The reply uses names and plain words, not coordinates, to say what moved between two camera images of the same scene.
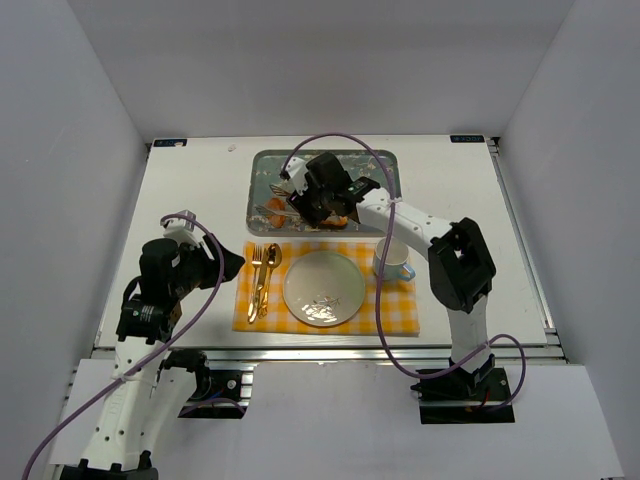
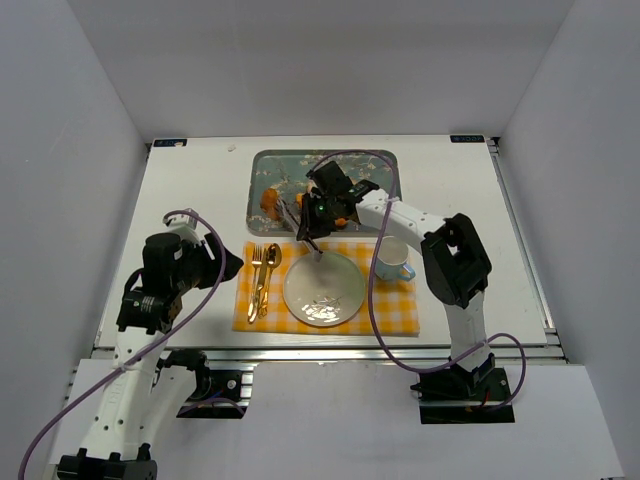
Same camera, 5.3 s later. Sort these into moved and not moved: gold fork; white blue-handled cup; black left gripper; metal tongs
Moved: metal tongs
Not moved: black left gripper; gold fork; white blue-handled cup
